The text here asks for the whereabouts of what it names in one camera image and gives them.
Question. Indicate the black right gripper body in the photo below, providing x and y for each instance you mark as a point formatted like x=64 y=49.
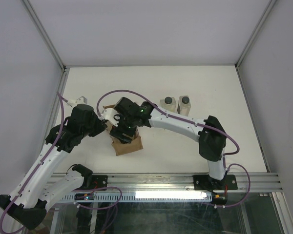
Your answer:
x=125 y=126

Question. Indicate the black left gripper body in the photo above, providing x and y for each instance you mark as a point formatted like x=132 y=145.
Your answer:
x=94 y=128

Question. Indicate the clear bottle dark cap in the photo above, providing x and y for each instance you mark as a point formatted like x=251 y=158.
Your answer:
x=168 y=103
x=184 y=105

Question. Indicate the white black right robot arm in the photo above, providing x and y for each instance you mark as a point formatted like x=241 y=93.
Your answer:
x=208 y=133

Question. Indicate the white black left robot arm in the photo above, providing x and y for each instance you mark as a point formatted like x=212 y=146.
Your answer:
x=30 y=201

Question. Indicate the small circuit board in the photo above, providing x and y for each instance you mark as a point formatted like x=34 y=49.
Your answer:
x=84 y=196

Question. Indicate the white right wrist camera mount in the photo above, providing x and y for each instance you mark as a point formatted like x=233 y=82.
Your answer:
x=111 y=116

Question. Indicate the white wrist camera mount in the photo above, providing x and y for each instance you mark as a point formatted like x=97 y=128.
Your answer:
x=111 y=116
x=75 y=102

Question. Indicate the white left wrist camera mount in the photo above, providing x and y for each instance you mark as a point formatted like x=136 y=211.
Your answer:
x=75 y=102

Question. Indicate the white perforated cable duct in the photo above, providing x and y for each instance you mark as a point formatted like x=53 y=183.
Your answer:
x=146 y=196

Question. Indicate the aluminium corner post left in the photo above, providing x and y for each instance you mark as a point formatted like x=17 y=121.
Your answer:
x=43 y=33

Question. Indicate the aluminium corner post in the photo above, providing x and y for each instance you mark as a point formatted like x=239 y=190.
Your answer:
x=256 y=31
x=43 y=33

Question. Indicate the aluminium mounting rail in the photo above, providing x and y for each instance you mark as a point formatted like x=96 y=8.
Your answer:
x=132 y=182

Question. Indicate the aluminium corner post right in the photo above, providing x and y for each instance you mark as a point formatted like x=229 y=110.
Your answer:
x=256 y=31

